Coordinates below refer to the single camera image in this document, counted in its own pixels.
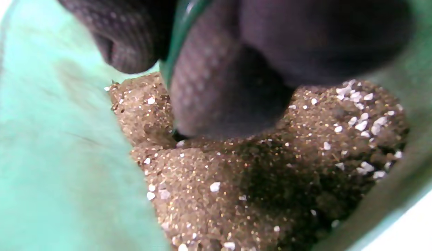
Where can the person's right hand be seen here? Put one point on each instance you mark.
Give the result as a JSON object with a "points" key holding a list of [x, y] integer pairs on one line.
{"points": [[271, 52]]}

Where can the green plastic trowel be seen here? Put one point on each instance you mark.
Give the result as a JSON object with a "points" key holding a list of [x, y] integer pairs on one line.
{"points": [[182, 28]]}

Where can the brown potting mix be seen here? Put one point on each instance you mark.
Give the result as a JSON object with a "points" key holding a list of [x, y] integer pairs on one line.
{"points": [[254, 181]]}

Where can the green plastic bin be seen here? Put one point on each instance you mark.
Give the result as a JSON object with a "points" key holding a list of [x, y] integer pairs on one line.
{"points": [[55, 157]]}

